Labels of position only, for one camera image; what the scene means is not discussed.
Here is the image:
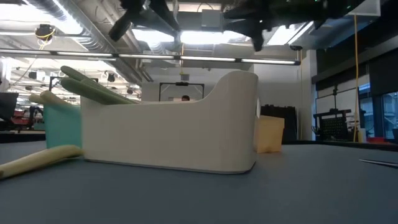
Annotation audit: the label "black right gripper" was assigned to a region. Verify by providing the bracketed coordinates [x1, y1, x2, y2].
[223, 0, 330, 52]

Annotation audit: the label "yellow handled table knife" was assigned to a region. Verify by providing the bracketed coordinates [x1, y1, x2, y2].
[0, 144, 84, 180]
[28, 93, 50, 106]
[39, 90, 75, 107]

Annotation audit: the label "teal green plastic bin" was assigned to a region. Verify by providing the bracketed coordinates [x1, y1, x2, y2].
[43, 103, 83, 149]

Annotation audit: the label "grey ceiling unit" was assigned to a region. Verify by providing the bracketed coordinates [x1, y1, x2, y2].
[201, 8, 224, 32]

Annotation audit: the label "long LED light bar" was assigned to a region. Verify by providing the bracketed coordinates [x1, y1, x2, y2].
[0, 48, 302, 66]

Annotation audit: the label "black folded panels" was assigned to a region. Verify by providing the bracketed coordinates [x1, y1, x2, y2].
[260, 105, 300, 142]

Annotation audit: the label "orange plastic bin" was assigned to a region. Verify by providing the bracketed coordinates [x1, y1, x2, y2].
[253, 114, 285, 154]

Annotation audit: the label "white plastic bin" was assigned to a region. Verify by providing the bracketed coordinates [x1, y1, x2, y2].
[80, 70, 259, 175]

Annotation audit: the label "black perforated cart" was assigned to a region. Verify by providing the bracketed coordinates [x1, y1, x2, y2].
[313, 108, 363, 142]

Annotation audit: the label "black office chair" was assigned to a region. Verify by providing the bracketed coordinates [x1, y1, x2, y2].
[0, 91, 19, 124]

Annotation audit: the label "black background rig frame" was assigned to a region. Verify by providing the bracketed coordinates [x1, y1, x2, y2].
[158, 81, 206, 103]

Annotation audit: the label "yellow cord reel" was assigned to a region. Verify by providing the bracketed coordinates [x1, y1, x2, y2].
[34, 24, 57, 43]

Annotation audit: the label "yellow hanging cable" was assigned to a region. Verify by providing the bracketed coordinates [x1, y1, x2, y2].
[353, 14, 361, 142]

